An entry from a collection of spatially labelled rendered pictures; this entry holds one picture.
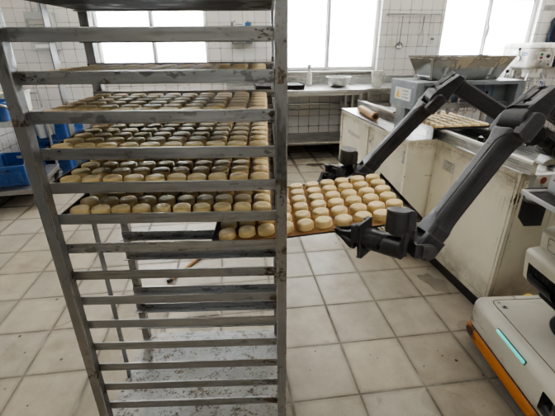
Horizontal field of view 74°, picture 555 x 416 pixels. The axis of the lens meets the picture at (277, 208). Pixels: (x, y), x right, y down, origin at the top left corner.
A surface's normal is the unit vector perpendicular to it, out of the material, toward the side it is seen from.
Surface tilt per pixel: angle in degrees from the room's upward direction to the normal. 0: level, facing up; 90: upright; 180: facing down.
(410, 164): 90
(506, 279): 90
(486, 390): 0
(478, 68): 115
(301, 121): 90
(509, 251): 90
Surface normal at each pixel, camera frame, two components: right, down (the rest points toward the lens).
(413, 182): 0.17, 0.40
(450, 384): 0.00, -0.91
